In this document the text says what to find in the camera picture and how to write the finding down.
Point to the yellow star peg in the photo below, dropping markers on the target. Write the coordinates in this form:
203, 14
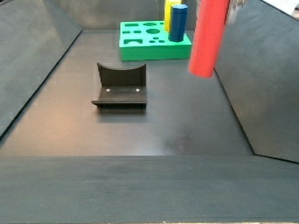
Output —
168, 4

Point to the red oval cylinder peg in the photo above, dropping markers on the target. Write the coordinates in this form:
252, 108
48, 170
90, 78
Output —
207, 36

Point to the black curved holder stand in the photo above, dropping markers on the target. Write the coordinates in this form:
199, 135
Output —
121, 86

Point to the green shape sorting board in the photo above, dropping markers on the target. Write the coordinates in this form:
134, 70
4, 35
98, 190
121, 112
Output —
142, 41

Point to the blue hexagonal peg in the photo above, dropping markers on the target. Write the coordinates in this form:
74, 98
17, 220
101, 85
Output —
177, 22

